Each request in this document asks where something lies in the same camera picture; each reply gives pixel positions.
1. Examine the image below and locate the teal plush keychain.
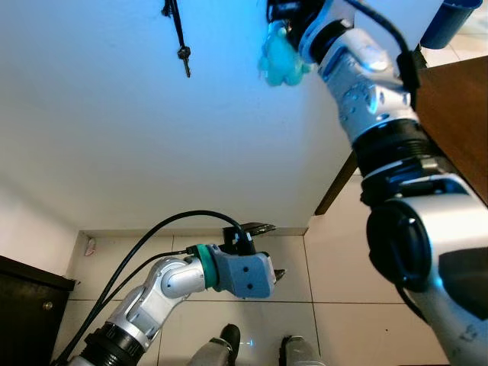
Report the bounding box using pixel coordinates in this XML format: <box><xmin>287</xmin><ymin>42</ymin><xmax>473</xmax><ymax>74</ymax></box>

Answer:
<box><xmin>258</xmin><ymin>21</ymin><xmax>313</xmax><ymax>87</ymax></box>

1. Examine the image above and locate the grey robot left leg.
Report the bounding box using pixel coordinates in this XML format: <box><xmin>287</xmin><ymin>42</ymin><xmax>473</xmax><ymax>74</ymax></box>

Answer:
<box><xmin>187</xmin><ymin>324</ymin><xmax>243</xmax><ymax>366</ymax></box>

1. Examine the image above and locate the blue plastic bucket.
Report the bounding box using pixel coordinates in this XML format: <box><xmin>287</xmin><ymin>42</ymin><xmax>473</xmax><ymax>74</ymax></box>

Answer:
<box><xmin>419</xmin><ymin>0</ymin><xmax>483</xmax><ymax>50</ymax></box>

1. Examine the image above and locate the dark brown wooden table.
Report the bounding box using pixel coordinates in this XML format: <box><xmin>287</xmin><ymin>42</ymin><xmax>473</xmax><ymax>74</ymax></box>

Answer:
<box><xmin>315</xmin><ymin>55</ymin><xmax>488</xmax><ymax>216</ymax></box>

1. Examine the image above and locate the dark wooden cabinet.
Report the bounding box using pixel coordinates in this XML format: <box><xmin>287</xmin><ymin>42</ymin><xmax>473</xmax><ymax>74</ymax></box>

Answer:
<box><xmin>0</xmin><ymin>255</ymin><xmax>75</xmax><ymax>366</ymax></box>

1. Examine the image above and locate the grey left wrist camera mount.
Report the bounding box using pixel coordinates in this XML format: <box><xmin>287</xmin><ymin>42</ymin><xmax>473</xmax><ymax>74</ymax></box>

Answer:
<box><xmin>212</xmin><ymin>250</ymin><xmax>277</xmax><ymax>300</ymax></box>

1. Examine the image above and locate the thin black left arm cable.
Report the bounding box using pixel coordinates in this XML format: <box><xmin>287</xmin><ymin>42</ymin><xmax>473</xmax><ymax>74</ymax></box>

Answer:
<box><xmin>72</xmin><ymin>250</ymin><xmax>195</xmax><ymax>344</ymax></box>

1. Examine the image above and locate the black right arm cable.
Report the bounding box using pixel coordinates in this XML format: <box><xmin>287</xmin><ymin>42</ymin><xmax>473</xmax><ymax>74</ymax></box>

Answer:
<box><xmin>343</xmin><ymin>0</ymin><xmax>425</xmax><ymax>108</ymax></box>

